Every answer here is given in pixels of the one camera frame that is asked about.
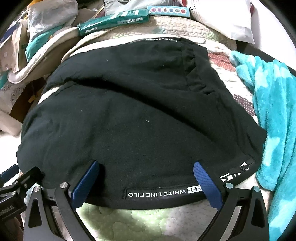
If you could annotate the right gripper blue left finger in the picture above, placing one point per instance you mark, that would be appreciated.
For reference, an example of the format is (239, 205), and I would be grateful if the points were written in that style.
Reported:
(41, 222)

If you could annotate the black pants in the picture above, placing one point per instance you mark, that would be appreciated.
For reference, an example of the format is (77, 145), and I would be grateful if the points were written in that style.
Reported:
(146, 111)

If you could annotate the teal long package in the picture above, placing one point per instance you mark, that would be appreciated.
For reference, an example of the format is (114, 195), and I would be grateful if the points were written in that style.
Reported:
(113, 20)

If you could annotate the light blue shapes box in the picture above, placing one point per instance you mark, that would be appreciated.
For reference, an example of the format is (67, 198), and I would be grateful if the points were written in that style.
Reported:
(169, 11)

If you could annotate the turquoise fleece blanket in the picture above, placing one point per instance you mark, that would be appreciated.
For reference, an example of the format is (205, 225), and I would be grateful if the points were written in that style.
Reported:
(273, 88)

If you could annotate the patchwork quilted bed cover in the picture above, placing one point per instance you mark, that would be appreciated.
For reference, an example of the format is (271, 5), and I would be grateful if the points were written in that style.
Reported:
(160, 223)

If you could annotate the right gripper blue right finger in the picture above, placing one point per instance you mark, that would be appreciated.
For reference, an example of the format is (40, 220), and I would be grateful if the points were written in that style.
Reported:
(251, 223)

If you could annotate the clear plastic bag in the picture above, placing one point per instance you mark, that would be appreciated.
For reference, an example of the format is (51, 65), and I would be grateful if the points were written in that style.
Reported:
(45, 15)

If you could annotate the teal folded cloth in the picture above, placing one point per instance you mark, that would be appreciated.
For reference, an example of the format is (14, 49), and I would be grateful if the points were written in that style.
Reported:
(39, 42)

